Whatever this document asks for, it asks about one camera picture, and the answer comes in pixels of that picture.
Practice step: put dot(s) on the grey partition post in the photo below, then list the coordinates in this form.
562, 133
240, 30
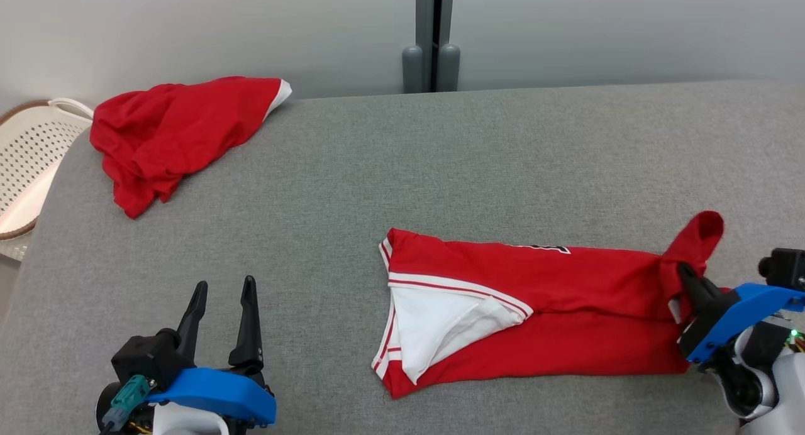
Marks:
431, 33

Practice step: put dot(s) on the white perforated laundry basket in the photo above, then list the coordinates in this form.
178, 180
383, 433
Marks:
31, 152

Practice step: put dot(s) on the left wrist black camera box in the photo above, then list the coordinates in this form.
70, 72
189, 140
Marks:
144, 359

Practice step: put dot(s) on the red white basketball jersey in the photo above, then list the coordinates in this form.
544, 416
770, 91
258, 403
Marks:
566, 297

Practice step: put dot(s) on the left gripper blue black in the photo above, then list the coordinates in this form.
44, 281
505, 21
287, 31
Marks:
217, 391

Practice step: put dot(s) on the red shorts with white stripe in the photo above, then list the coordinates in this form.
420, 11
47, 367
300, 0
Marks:
176, 127

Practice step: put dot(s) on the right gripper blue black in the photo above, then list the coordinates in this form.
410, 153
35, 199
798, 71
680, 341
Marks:
723, 315

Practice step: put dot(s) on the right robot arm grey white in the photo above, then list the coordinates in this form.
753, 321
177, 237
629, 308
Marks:
780, 378

